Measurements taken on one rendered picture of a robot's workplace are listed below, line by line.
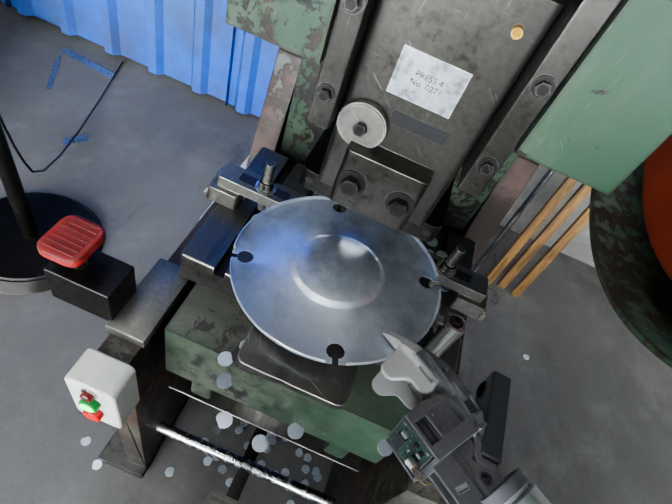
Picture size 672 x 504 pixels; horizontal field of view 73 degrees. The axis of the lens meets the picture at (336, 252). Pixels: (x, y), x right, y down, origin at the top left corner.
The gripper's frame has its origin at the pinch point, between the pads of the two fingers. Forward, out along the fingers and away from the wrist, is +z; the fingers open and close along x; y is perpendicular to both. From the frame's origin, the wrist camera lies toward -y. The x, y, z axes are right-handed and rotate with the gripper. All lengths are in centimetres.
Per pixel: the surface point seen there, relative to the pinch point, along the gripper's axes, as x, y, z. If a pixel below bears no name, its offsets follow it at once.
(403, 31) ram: -31.0, -0.8, 15.2
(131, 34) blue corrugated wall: 49, -26, 188
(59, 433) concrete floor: 77, 41, 44
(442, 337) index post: 3.9, -9.4, -1.6
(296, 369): 2.4, 12.0, 3.2
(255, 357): 2.0, 15.6, 6.6
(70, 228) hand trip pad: 1.3, 28.1, 33.6
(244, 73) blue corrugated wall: 46, -56, 144
